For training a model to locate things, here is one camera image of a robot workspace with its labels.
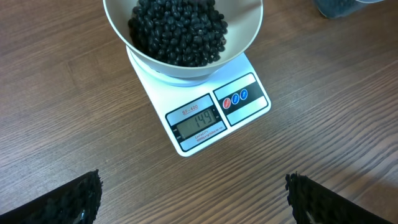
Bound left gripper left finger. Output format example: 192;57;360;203
1;169;103;224

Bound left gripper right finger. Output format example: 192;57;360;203
285;173;390;224

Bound white digital kitchen scale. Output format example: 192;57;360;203
127;50;271;157

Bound white round bowl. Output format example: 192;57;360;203
103;0;264;78

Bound black beans in bowl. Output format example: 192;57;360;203
128;0;228;67

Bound clear plastic container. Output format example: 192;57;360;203
313;0;383;19

